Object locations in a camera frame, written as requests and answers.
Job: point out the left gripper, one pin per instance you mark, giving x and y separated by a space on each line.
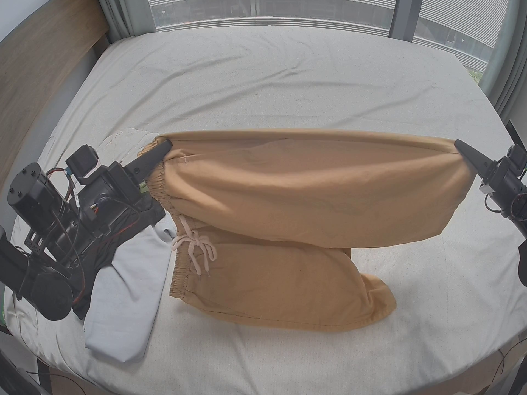
119 183

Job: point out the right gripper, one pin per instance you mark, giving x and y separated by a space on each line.
500 181

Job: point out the tan shorts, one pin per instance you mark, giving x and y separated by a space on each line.
308 187

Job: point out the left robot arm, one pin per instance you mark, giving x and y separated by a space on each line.
37 241

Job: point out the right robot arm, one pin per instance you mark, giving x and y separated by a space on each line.
516 220

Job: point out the bed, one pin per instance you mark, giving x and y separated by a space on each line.
288 76

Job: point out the white garment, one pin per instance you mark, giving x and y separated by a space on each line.
123 142

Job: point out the black garment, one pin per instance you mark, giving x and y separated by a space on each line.
150 214

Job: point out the pale blue garment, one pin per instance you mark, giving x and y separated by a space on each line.
123 294

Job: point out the grey-green curtain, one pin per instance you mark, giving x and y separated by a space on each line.
123 6
508 56

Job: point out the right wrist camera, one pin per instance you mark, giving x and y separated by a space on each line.
514 154

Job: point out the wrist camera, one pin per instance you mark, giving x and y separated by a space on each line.
514 154
82 159

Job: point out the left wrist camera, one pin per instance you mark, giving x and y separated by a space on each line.
82 159

